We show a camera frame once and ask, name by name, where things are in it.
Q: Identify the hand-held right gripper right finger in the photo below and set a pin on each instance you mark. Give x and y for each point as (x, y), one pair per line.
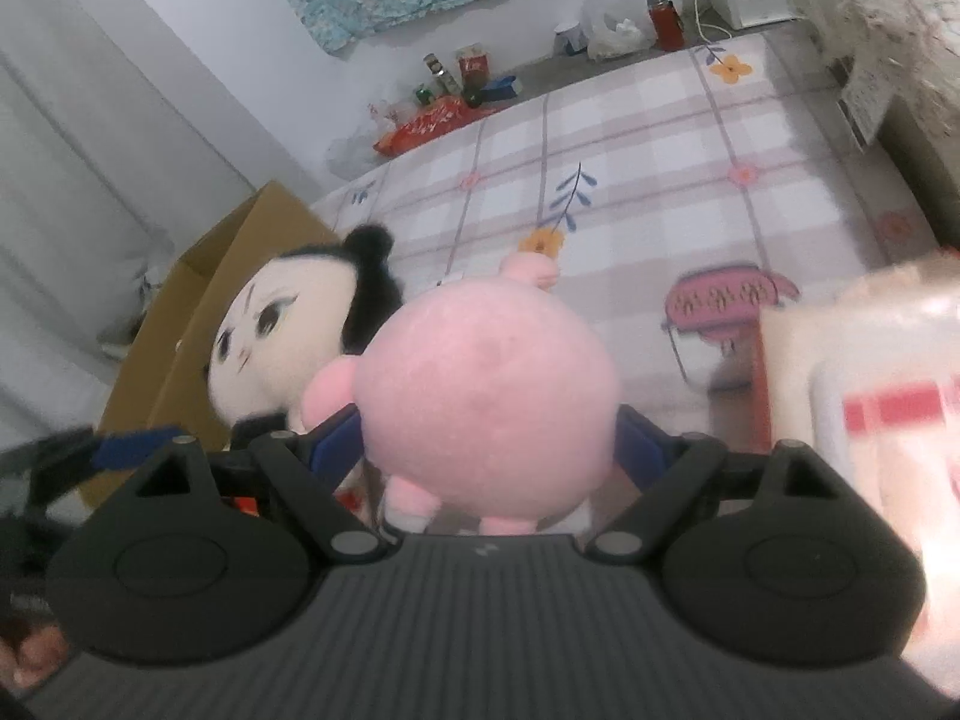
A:
(639, 444)

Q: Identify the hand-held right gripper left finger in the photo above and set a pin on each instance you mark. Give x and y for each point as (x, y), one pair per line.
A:
(330, 444)

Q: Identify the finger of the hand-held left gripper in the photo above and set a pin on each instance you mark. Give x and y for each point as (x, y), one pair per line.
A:
(142, 446)

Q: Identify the pink round plush toy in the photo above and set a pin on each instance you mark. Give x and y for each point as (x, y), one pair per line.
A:
(487, 397)

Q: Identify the person's left hand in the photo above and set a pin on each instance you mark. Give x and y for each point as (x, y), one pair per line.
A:
(41, 656)

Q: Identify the brown cardboard box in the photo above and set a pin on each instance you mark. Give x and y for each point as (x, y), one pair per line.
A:
(187, 322)

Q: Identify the black-haired doll plush red dress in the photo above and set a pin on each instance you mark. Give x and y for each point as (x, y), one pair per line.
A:
(277, 322)

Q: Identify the white and red wet wipes pack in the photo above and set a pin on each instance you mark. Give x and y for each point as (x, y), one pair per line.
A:
(877, 450)

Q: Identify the plaid floral bed sheet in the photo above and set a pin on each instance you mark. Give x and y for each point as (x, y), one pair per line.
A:
(637, 187)

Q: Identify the clear plastic bag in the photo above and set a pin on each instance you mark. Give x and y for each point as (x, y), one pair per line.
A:
(352, 154)

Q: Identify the white curtain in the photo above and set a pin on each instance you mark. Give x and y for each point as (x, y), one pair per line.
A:
(97, 150)

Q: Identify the red snack packet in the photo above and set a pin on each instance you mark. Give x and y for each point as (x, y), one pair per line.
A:
(424, 124)

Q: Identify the blue flat item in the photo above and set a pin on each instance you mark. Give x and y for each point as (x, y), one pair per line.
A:
(499, 90)

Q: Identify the glass bottle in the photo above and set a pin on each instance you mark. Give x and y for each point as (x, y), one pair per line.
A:
(435, 69)

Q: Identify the white cup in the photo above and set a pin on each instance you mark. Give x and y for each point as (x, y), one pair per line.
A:
(571, 37)

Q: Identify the white plastic bag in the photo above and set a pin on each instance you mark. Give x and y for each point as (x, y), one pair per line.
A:
(619, 26)

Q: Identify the red thermos bottle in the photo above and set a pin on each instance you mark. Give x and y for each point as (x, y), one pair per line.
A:
(666, 21)

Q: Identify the white lace cloth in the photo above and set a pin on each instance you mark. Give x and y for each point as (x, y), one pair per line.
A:
(877, 0)

